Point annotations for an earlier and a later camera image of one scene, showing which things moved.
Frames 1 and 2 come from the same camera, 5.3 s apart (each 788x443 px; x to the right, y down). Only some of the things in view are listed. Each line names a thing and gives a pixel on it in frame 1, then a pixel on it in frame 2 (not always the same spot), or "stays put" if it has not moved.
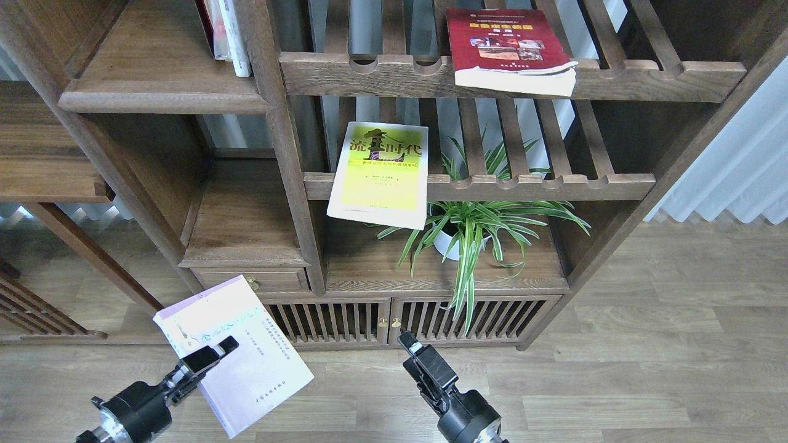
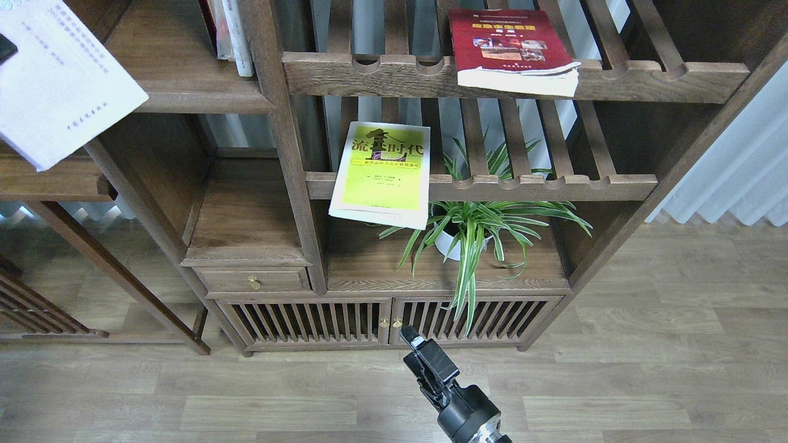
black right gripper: (470, 418) stays put
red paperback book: (508, 50) stays put
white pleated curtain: (744, 170) stays put
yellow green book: (381, 175) stays put
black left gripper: (141, 411) -> (7, 49)
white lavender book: (256, 376) -> (63, 86)
